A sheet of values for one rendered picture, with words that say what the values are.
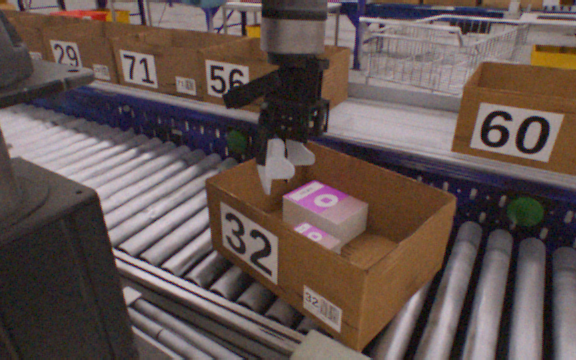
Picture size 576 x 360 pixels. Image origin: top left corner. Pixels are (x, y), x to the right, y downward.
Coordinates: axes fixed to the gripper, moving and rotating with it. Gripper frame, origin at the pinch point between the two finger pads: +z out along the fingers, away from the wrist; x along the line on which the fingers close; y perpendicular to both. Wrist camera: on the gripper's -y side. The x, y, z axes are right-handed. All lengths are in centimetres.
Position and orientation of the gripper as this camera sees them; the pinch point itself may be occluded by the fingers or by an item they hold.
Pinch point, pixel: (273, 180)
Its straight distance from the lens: 67.2
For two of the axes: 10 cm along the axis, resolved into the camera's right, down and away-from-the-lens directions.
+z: -0.5, 9.2, 4.0
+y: 8.7, 2.4, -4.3
